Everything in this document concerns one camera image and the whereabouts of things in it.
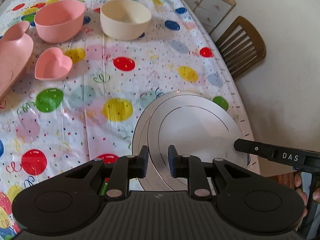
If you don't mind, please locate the small white plate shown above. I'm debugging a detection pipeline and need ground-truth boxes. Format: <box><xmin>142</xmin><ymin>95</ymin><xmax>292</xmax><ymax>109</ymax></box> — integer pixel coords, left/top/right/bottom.
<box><xmin>146</xmin><ymin>93</ymin><xmax>249</xmax><ymax>190</ymax></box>

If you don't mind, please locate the cream bowl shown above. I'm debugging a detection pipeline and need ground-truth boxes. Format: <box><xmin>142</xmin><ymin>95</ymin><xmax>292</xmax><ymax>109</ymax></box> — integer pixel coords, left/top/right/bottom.
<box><xmin>100</xmin><ymin>0</ymin><xmax>152</xmax><ymax>41</ymax></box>

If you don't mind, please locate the white drawer cabinet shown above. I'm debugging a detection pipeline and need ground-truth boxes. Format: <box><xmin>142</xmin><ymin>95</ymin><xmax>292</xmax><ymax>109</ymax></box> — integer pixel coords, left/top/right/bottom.
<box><xmin>183</xmin><ymin>0</ymin><xmax>236</xmax><ymax>33</ymax></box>

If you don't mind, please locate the pink bowl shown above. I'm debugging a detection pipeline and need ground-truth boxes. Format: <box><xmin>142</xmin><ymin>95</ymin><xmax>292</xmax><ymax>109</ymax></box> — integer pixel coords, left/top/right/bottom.
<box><xmin>34</xmin><ymin>0</ymin><xmax>86</xmax><ymax>44</ymax></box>

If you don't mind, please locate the balloon pattern tablecloth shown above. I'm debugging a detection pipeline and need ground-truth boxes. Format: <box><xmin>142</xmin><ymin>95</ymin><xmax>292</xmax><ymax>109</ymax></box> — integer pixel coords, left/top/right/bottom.
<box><xmin>1</xmin><ymin>0</ymin><xmax>253</xmax><ymax>239</ymax></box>

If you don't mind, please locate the pink heart-shaped dish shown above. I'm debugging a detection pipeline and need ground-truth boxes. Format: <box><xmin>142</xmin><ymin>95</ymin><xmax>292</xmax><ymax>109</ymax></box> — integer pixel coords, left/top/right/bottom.
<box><xmin>34</xmin><ymin>47</ymin><xmax>73</xmax><ymax>81</ymax></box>

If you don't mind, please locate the person's right hand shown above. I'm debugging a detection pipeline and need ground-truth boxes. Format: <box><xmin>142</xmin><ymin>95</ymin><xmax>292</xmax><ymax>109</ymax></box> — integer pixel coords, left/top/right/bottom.
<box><xmin>294</xmin><ymin>173</ymin><xmax>320</xmax><ymax>206</ymax></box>

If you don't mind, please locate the wooden chair right side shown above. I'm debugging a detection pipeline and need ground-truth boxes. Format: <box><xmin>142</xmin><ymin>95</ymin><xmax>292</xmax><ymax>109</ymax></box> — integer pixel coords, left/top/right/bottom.
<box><xmin>215</xmin><ymin>16</ymin><xmax>266</xmax><ymax>79</ymax></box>

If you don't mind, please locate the large white plate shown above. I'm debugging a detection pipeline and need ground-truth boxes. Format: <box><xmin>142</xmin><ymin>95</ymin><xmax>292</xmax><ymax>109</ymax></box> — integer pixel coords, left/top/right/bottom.
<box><xmin>131</xmin><ymin>90</ymin><xmax>250</xmax><ymax>192</ymax></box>

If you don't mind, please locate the pink bear-shaped plate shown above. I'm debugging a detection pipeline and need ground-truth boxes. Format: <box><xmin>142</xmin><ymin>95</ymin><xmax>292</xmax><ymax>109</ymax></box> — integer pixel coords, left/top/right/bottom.
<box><xmin>0</xmin><ymin>21</ymin><xmax>34</xmax><ymax>98</ymax></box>

